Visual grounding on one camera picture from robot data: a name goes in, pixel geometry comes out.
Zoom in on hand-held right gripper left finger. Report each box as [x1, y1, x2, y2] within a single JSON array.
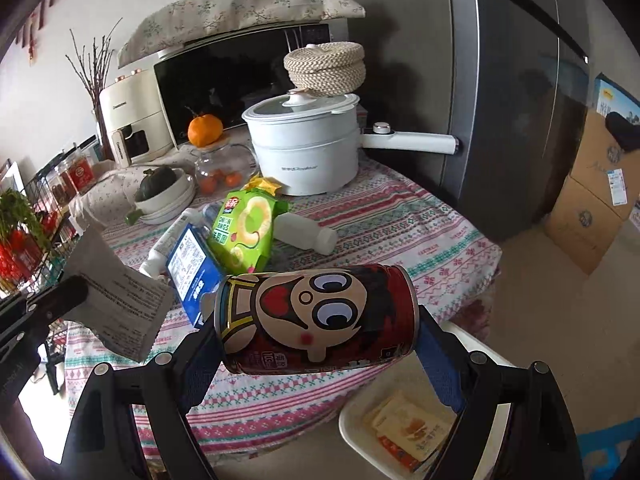
[[60, 310, 224, 480]]

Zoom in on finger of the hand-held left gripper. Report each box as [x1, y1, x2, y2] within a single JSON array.
[[22, 275, 91, 323]]

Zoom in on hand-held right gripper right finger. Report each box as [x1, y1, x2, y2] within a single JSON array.
[[415, 305, 586, 480]]

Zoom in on paper receipt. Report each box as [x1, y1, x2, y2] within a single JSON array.
[[65, 232, 173, 363]]

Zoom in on blue white carton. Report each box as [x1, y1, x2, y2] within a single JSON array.
[[165, 224, 228, 328]]

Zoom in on white slim bottle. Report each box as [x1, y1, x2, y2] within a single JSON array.
[[139, 210, 201, 278]]

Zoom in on white plastic bin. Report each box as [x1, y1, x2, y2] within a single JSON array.
[[339, 321, 511, 480]]

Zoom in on red cartoon drink can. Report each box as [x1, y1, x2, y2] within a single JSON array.
[[214, 264, 421, 377]]

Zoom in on green snack bag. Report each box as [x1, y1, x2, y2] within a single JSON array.
[[207, 180, 291, 275]]

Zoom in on clear plastic bottle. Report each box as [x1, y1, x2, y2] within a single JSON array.
[[197, 202, 226, 228]]

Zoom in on white plastic bottle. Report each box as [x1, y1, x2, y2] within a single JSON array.
[[272, 212, 338, 255]]

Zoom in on floral under cloth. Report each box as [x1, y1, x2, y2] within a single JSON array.
[[440, 287, 501, 343]]

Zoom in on orange white snack packet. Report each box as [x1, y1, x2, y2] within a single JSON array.
[[362, 390, 456, 473]]

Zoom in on green leafy plant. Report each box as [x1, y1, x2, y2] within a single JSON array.
[[0, 189, 51, 256]]

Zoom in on white floral cloth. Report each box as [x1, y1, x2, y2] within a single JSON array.
[[67, 162, 201, 233]]

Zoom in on red label jar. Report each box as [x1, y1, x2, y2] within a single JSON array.
[[62, 152, 98, 196]]

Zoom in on white ceramic bowl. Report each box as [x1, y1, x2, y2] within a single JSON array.
[[125, 172, 197, 226]]

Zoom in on green squash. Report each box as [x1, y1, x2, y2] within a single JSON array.
[[136, 166, 177, 202]]

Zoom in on patterned striped tablecloth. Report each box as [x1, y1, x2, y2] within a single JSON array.
[[65, 127, 503, 453]]

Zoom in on glass vase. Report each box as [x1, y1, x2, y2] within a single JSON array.
[[90, 105, 106, 153]]

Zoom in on glass teapot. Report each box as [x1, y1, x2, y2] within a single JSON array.
[[192, 140, 258, 196]]

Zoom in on blue plastic item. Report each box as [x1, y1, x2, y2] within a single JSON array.
[[582, 417, 640, 480]]

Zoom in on cardboard box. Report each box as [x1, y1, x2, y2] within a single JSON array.
[[544, 175, 633, 276], [567, 110, 640, 221]]

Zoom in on cream air fryer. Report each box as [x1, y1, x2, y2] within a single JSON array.
[[98, 67, 176, 168]]

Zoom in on orange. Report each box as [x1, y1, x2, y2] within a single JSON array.
[[187, 112, 224, 148]]

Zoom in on dried branches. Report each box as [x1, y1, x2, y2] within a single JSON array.
[[65, 17, 123, 111]]

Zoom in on white electric pot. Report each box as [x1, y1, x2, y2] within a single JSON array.
[[242, 92, 460, 197]]

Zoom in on grey refrigerator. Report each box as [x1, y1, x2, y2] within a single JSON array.
[[340, 0, 593, 243]]

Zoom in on black door microwave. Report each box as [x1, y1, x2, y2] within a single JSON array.
[[152, 22, 333, 150]]

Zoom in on red hanging decoration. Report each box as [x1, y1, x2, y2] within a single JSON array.
[[15, 0, 56, 61]]

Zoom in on black cloth item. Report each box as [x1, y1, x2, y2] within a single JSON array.
[[605, 111, 640, 153]]

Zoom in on blue printed box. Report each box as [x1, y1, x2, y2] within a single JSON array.
[[594, 72, 640, 126]]

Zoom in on woven lidded basket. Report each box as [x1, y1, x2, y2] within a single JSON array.
[[283, 41, 366, 97]]

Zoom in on floral microwave cover cloth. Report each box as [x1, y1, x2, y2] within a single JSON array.
[[116, 0, 366, 67]]

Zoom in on black wire rack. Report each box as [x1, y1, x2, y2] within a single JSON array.
[[0, 157, 101, 311]]

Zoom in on picture frame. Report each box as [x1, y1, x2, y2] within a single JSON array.
[[0, 160, 25, 198]]

